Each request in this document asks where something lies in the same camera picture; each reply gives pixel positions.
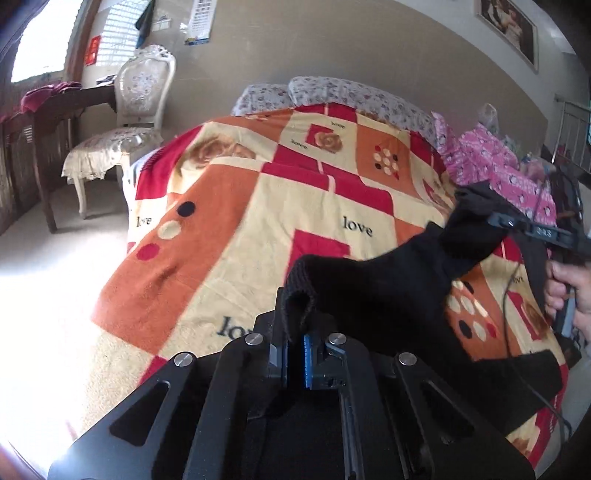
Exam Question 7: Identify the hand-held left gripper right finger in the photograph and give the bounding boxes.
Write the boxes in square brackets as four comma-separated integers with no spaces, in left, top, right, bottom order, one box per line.
[302,318,536,480]

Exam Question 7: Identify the black cable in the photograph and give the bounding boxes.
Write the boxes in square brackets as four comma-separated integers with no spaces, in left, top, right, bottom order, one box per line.
[505,258,573,437]

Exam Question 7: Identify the clear plastic bag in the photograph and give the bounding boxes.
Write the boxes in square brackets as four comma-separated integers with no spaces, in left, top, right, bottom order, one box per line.
[478,104,499,134]

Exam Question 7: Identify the white framed photo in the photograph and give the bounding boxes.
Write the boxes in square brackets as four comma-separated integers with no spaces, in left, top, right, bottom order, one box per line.
[475,0,540,73]

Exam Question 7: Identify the pink printed cloth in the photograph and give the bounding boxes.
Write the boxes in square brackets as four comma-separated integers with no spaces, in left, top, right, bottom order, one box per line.
[431,113,557,232]

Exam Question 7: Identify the black pants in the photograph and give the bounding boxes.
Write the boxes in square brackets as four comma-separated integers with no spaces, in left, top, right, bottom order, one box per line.
[245,181,565,480]

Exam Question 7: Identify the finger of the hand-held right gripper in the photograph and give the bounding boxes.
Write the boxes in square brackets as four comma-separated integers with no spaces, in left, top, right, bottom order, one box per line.
[487,211,532,234]

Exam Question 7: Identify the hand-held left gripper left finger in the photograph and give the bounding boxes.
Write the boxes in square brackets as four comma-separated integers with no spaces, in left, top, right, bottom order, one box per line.
[47,287,291,480]

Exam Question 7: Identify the small floral pillow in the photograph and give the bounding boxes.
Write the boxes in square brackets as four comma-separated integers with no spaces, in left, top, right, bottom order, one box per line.
[231,84,296,116]

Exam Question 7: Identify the white metal rack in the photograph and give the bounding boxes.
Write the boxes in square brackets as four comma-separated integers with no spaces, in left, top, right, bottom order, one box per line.
[554,95,591,158]

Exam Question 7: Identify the red orange printed blanket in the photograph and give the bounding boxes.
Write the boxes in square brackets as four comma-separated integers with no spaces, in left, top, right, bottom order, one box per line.
[90,104,573,467]

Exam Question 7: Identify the dark wooden desk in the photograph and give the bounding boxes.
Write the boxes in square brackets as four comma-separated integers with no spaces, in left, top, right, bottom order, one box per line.
[0,83,118,234]

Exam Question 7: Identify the dark red cloth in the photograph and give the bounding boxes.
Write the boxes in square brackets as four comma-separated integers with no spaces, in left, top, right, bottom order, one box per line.
[19,82,84,114]

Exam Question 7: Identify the white ornate chair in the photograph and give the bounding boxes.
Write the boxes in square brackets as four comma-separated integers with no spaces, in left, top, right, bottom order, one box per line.
[61,45,177,220]

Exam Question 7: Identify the wall calendar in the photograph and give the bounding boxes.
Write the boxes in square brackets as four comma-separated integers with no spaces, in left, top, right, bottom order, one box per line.
[184,0,218,47]

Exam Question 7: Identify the person's right hand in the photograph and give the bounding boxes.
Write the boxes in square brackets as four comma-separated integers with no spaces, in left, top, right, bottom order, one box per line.
[544,261,591,344]

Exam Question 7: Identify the large floral pillow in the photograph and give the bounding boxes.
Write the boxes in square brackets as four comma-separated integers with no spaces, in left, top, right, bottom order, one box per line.
[288,76,437,148]

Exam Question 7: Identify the dark hanging garment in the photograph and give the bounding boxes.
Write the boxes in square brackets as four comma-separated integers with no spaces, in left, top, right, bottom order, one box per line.
[137,0,155,38]

